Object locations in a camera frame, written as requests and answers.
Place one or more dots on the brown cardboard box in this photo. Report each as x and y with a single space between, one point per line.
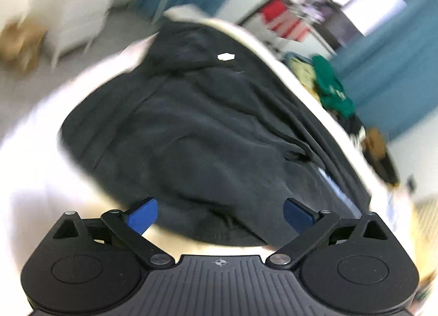
20 44

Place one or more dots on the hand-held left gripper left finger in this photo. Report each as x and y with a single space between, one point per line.
142 216

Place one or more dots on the white dressing table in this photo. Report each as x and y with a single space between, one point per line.
85 4

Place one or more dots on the olive green cloth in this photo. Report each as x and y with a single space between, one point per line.
304 75

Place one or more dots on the red cloth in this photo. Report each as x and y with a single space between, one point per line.
284 20

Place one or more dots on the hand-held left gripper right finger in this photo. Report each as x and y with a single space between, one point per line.
299 216

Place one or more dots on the brown paper bag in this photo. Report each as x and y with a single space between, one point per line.
374 141

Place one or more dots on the green hoodie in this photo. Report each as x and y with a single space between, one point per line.
332 87

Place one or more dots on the black garment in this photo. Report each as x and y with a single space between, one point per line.
205 131

